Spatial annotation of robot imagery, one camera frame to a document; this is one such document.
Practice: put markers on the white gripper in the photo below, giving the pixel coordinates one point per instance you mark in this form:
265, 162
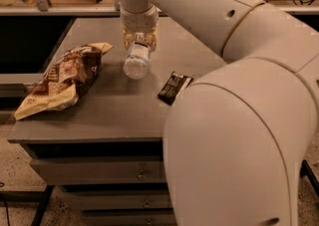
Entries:
139, 20

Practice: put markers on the blue plastic water bottle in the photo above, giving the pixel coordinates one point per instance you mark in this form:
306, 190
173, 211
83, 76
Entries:
137, 62

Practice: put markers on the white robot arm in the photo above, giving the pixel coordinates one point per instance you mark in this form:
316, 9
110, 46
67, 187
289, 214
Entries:
234, 140

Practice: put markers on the brown chip bag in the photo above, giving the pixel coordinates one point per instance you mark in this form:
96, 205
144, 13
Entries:
66, 81

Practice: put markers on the black snack bar wrapper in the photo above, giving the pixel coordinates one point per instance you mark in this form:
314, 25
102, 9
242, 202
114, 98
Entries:
173, 87

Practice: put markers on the grey drawer cabinet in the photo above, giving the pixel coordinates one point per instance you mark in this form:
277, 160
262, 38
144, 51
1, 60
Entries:
105, 152

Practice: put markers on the black floor stand bar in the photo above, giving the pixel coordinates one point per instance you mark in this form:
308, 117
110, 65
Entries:
40, 197

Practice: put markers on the black frame leg right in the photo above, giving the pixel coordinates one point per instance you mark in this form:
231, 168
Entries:
306, 171

